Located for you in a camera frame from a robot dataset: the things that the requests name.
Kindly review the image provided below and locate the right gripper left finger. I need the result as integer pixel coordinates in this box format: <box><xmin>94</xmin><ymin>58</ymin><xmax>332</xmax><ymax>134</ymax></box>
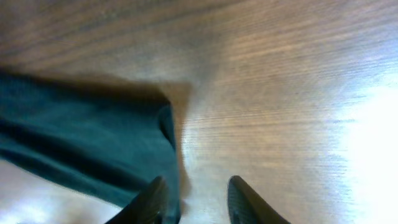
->
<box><xmin>105</xmin><ymin>176</ymin><xmax>168</xmax><ymax>224</ymax></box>

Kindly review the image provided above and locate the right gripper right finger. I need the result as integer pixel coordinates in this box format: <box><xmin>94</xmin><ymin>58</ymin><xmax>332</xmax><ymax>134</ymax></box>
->
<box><xmin>227</xmin><ymin>175</ymin><xmax>290</xmax><ymax>224</ymax></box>

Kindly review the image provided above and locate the dark green t-shirt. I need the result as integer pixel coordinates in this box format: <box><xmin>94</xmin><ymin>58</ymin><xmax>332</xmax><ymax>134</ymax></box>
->
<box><xmin>1</xmin><ymin>72</ymin><xmax>181</xmax><ymax>223</ymax></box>

